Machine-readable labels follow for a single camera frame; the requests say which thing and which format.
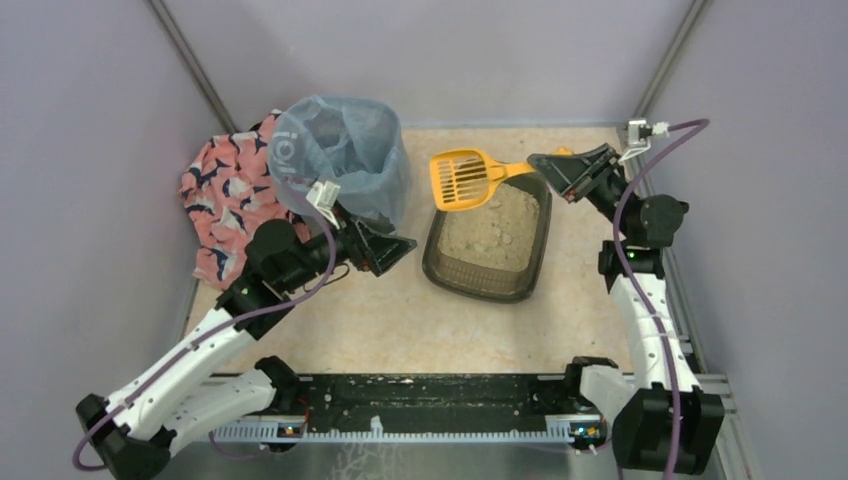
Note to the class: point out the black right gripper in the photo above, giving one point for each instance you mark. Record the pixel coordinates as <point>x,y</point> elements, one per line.
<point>594,177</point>

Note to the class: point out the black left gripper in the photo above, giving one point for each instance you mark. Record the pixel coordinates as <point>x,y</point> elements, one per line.
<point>361,244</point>

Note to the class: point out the yellow plastic litter scoop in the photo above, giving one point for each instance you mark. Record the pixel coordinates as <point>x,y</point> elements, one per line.
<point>465,179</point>

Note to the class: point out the grey plastic litter box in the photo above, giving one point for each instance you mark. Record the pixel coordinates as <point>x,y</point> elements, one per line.
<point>486,283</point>

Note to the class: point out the blue plastic trash bag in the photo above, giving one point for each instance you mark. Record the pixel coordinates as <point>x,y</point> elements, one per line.
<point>353,142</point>

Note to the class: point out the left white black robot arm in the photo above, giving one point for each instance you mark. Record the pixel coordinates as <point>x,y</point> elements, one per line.
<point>139,428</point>

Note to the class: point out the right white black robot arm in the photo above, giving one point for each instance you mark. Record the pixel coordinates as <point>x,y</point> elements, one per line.
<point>662,420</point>

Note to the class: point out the pink patterned cloth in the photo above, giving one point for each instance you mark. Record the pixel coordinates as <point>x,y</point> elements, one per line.
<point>227,192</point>

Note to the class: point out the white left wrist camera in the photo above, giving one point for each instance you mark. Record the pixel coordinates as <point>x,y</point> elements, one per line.
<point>322,196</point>

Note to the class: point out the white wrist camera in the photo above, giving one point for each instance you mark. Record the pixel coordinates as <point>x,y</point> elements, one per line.
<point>639,133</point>
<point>322,196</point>

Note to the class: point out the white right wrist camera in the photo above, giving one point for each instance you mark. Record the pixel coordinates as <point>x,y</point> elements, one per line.
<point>639,133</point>

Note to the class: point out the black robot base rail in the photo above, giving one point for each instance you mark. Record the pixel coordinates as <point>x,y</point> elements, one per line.
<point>435,408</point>

